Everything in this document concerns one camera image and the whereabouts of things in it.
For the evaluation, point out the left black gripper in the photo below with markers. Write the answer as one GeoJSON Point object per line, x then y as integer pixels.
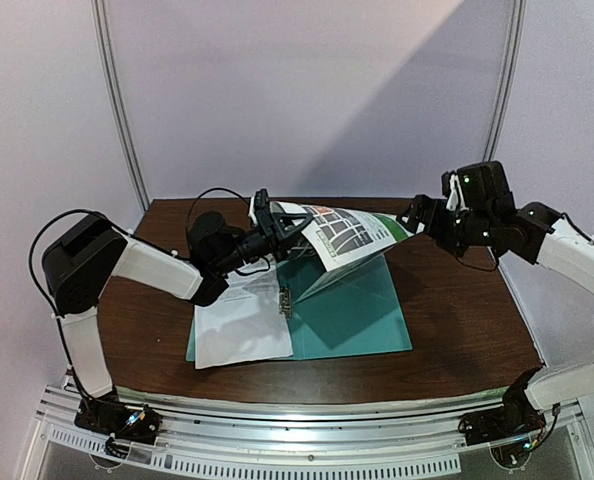
{"type": "Point", "coordinates": [289, 239]}

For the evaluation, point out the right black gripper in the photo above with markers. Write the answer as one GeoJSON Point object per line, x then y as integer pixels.
{"type": "Point", "coordinates": [435, 220]}

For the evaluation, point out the colourful printed leaflet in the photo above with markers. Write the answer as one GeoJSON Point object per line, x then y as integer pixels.
{"type": "Point", "coordinates": [337, 242]}

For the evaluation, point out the chrome folder clip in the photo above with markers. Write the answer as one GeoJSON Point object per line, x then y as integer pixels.
{"type": "Point", "coordinates": [285, 302]}

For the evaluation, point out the teal file folder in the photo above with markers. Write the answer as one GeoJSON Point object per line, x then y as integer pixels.
{"type": "Point", "coordinates": [358, 315]}

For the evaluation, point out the white printed paper sheet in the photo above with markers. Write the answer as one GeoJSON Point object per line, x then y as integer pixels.
{"type": "Point", "coordinates": [245, 323]}

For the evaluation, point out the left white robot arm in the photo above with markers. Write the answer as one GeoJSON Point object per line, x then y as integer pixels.
{"type": "Point", "coordinates": [79, 264]}

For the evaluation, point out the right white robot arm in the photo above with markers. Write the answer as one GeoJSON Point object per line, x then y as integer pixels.
{"type": "Point", "coordinates": [550, 239]}

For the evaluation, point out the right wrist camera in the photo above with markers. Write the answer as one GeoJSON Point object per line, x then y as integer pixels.
{"type": "Point", "coordinates": [452, 191]}

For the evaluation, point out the right aluminium wall post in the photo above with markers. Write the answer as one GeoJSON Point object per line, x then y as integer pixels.
{"type": "Point", "coordinates": [503, 39]}

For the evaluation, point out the aluminium wall post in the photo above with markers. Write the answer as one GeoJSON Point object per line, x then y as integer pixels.
{"type": "Point", "coordinates": [118, 108]}
{"type": "Point", "coordinates": [503, 39]}

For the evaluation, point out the aluminium mounting rail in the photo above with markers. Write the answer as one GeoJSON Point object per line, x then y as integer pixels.
{"type": "Point", "coordinates": [212, 439]}

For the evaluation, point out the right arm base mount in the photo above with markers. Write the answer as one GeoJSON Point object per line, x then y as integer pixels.
{"type": "Point", "coordinates": [515, 417]}

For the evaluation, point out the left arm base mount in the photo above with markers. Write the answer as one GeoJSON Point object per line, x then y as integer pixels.
{"type": "Point", "coordinates": [122, 423]}

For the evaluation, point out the left aluminium wall post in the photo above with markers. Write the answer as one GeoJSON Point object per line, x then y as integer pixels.
{"type": "Point", "coordinates": [118, 108]}

